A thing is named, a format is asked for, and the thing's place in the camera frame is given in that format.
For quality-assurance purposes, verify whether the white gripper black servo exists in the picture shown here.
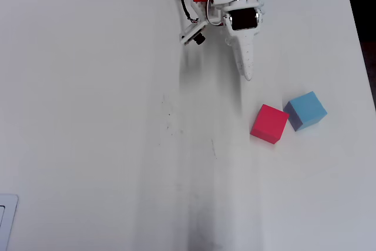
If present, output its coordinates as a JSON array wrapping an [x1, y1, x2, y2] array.
[[222, 6, 263, 82]]

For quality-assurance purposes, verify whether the blue foam cube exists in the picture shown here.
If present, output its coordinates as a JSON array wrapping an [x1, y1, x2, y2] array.
[[283, 91, 328, 132]]

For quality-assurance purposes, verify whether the red foam cube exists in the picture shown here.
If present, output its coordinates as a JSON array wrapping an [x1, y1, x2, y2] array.
[[250, 103, 290, 145]]

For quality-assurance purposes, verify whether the silver laptop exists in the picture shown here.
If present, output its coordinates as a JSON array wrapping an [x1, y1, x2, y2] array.
[[0, 193, 19, 251]]

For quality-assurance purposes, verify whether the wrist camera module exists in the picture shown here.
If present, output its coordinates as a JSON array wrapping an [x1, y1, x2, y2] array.
[[179, 20, 207, 46]]

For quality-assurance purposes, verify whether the clear beaded cable sleeve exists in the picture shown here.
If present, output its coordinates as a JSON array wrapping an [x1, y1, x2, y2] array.
[[253, 0, 266, 24]]

